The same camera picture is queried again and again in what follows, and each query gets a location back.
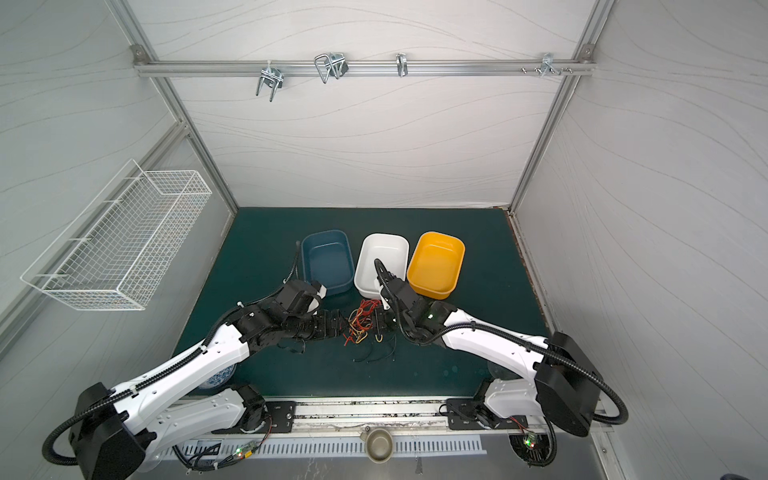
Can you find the white plastic bin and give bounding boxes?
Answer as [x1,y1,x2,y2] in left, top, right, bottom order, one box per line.
[353,232,410,300]

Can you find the white wire basket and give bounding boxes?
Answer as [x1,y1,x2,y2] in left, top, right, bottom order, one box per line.
[20,160,212,311]

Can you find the red yellow cables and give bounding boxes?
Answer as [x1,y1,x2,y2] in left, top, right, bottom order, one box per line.
[341,298,398,364]

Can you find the yellow plastic bin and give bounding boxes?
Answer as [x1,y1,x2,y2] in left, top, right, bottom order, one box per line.
[407,231,466,300]

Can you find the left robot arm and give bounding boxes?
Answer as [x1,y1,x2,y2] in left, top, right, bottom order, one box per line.
[41,274,340,479]

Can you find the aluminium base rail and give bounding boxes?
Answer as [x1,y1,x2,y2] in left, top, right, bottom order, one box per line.
[284,396,450,435]

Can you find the blue plastic bin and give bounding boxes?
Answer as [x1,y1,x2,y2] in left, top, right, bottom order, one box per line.
[300,229,355,296]

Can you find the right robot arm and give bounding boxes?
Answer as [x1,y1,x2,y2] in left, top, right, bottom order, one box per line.
[373,259,629,437]

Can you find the small metal cup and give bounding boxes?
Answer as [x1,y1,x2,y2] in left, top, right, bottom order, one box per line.
[360,427,395,464]

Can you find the aluminium crossbar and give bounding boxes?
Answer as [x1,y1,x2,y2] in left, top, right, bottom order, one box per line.
[130,44,597,79]

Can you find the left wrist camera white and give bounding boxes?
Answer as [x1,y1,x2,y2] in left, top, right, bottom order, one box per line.
[307,281,327,314]

